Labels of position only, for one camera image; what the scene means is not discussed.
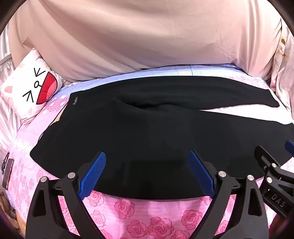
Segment dark rectangular device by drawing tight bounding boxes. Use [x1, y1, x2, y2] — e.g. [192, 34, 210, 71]
[2, 153, 15, 190]

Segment white satin cloth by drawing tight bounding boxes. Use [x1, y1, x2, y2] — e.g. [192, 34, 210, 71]
[0, 97, 28, 154]

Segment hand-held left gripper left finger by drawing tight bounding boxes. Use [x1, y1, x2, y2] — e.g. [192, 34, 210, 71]
[25, 152, 107, 239]

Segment floral fleece blanket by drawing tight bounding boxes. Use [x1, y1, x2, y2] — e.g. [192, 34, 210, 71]
[268, 21, 294, 108]

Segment white cat face pillow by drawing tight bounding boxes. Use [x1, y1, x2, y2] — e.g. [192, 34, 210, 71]
[0, 47, 67, 120]

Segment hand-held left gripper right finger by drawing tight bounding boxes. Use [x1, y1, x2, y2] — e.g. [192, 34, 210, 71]
[188, 150, 268, 239]

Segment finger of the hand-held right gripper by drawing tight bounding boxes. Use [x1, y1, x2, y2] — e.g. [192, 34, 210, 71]
[254, 145, 294, 189]
[284, 140, 294, 159]

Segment beige quilt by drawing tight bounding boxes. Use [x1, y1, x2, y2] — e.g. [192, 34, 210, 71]
[9, 0, 284, 83]

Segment black pants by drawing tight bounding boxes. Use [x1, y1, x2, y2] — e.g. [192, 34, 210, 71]
[30, 76, 294, 200]

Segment pink rose bedsheet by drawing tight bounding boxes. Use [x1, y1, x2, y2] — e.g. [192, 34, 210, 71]
[0, 63, 294, 239]

